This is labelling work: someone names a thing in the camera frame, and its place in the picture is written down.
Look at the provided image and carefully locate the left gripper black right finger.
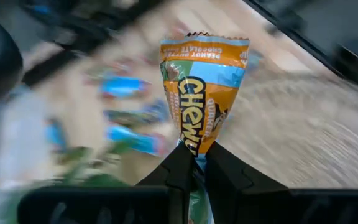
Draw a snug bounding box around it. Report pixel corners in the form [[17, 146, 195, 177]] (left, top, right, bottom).
[[204, 141, 291, 224]]

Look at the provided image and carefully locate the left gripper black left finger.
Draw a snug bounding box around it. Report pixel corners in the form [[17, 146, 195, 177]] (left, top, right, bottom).
[[137, 142, 197, 224]]

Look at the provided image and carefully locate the orange Chewy granola bar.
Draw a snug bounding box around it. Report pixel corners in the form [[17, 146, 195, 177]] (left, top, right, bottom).
[[159, 30, 250, 224]]

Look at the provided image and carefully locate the blue brown granola bar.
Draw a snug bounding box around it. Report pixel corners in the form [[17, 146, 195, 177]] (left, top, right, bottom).
[[104, 107, 167, 127]]

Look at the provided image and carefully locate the green potted plant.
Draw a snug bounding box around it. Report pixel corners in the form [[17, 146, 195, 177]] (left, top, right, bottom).
[[51, 142, 130, 190]]

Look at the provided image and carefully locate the round woven placemat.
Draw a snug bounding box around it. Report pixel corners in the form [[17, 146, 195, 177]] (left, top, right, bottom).
[[222, 71, 358, 189]]

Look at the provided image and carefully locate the black aluminium table frame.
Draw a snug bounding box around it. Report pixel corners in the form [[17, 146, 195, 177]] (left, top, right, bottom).
[[20, 0, 358, 100]]

